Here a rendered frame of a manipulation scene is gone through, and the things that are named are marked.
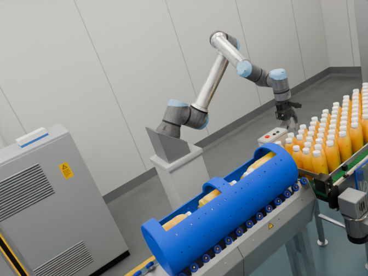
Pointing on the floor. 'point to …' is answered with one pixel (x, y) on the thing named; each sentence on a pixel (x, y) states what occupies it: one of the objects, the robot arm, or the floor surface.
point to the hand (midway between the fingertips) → (292, 127)
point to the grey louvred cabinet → (56, 210)
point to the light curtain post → (13, 256)
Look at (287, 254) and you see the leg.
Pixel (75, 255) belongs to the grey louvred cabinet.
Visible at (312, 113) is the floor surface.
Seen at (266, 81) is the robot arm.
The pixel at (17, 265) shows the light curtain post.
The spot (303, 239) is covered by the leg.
